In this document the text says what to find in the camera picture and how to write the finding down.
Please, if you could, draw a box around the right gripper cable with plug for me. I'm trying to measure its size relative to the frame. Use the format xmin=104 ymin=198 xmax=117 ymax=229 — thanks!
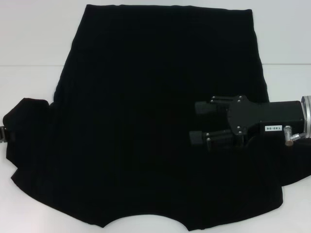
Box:
xmin=284 ymin=125 xmax=311 ymax=147

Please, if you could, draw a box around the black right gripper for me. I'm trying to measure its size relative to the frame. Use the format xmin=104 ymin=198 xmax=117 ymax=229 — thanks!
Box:
xmin=194 ymin=95 xmax=304 ymax=148

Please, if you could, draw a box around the black shirt with FREE print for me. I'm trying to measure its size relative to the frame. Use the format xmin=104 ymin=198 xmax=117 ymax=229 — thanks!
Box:
xmin=2 ymin=3 xmax=311 ymax=230

